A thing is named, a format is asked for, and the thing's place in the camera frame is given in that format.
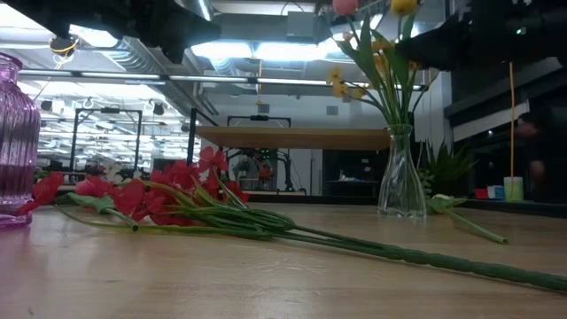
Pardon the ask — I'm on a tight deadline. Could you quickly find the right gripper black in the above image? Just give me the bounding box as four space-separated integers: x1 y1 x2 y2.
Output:
395 4 489 71

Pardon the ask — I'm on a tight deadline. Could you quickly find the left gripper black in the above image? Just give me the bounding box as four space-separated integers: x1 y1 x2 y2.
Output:
132 0 222 66

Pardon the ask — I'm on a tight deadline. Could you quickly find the yellow artificial tulip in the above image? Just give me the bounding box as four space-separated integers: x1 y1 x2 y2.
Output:
389 0 420 128

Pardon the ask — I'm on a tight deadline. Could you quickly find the pink artificial tulip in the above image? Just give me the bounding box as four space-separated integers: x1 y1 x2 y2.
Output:
330 0 386 129

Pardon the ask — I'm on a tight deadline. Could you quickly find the yellow artificial flower bunch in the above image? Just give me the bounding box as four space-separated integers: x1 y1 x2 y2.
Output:
325 37 439 132

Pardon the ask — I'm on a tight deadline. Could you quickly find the clear glass vase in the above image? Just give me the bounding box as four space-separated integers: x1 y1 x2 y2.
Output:
377 123 428 220

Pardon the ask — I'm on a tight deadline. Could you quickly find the single green flower stem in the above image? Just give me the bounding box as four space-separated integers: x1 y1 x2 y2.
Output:
425 193 509 245

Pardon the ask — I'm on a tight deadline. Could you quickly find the red artificial flower bunch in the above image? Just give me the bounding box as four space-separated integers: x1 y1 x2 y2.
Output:
55 145 567 293

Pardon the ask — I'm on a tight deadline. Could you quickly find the wooden shelf with black legs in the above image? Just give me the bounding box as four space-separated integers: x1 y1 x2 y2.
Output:
188 107 418 196

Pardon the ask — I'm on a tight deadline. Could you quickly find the long ceiling light bar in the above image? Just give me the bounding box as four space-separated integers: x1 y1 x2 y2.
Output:
17 68 426 88

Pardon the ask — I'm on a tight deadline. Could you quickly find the black round ceiling fixture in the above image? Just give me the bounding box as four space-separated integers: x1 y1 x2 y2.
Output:
48 34 82 58

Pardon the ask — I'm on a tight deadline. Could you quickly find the grey ceiling box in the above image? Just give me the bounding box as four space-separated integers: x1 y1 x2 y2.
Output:
285 11 319 40

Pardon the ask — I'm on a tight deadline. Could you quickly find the person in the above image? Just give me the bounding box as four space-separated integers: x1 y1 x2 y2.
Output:
516 105 567 203
232 150 275 192

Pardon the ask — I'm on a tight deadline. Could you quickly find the light green cup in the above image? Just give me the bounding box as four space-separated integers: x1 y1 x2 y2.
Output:
503 175 525 202

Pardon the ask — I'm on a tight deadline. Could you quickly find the purple ribbed glass vase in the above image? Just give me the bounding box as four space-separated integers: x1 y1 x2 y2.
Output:
0 51 43 230

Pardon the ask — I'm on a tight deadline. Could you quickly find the loose red flower petal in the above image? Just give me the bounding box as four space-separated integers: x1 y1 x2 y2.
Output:
17 171 66 217

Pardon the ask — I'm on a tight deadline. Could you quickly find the silver ventilation duct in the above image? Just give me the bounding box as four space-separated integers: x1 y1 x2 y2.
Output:
104 35 221 117

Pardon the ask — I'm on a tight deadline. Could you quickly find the black background rig frame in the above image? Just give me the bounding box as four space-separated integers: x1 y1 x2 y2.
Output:
225 113 293 192
69 106 144 173

